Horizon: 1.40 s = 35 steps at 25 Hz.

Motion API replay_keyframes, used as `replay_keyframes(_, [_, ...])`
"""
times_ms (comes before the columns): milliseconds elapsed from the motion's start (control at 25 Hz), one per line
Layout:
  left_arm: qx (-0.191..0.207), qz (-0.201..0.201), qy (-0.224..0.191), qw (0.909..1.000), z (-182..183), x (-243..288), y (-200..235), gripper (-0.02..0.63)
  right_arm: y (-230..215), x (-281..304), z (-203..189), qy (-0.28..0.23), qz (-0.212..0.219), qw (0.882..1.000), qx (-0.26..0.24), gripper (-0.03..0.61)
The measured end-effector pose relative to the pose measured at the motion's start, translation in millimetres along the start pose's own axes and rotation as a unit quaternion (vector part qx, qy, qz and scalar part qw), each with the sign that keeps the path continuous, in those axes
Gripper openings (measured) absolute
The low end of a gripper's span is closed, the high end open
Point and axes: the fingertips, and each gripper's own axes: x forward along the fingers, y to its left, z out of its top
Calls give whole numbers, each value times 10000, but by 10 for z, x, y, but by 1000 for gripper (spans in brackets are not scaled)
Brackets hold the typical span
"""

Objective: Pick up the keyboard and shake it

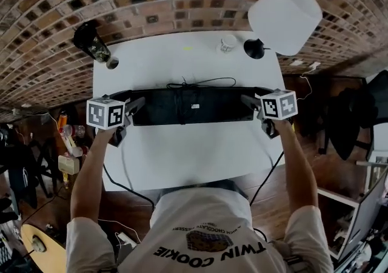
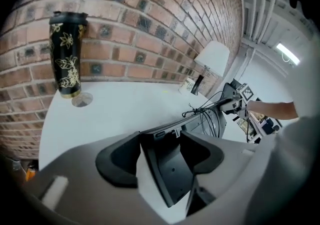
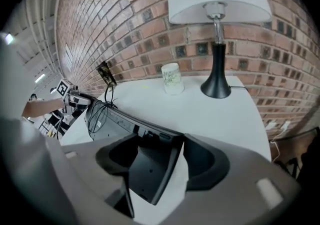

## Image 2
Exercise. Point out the black keyboard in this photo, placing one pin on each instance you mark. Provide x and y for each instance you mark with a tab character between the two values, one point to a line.
167	164

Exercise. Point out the black floral tumbler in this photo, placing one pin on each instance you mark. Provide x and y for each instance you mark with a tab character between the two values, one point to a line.
66	56

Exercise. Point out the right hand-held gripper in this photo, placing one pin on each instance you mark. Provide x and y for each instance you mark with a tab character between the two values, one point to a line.
240	94

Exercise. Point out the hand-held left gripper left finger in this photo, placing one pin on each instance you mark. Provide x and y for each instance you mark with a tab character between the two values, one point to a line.
110	166

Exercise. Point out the white table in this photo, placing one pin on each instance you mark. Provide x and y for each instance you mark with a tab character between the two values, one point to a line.
112	119

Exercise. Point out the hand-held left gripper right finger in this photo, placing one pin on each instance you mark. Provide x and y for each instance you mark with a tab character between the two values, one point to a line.
210	159

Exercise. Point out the white mug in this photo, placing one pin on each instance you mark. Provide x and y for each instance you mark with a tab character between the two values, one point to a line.
186	86

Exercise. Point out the person's right forearm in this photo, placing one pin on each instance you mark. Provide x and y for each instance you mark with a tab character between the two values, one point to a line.
270	109

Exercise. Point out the round stone coaster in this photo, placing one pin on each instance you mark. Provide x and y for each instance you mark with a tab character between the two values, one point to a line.
82	99

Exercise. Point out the white shade table lamp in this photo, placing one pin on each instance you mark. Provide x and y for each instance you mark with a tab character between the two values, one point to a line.
215	56

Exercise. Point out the long ceiling light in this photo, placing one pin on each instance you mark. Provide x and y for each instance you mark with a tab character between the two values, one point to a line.
287	52

